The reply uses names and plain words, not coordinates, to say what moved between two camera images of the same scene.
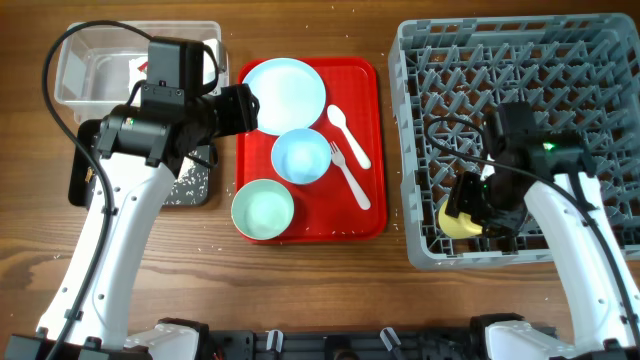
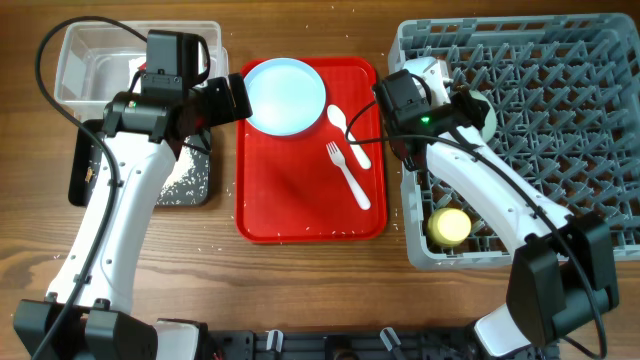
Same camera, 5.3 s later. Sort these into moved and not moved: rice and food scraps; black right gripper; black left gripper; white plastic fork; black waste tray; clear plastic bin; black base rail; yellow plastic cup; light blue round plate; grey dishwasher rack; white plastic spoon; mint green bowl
Moved: mint green bowl; black right gripper; yellow plastic cup; black left gripper
Not moved: light blue round plate; black waste tray; black base rail; white plastic fork; rice and food scraps; grey dishwasher rack; white plastic spoon; clear plastic bin
